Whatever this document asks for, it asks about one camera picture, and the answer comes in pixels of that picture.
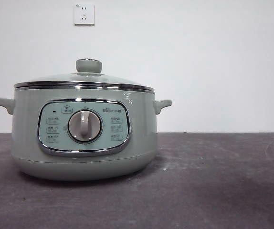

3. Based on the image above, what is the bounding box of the glass lid with green knob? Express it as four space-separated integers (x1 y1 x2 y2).
14 57 155 93

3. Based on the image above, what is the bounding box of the sage green electric cooking pot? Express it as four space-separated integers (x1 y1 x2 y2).
0 85 172 181

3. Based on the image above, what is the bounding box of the white wall socket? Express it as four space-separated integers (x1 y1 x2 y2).
74 3 95 26

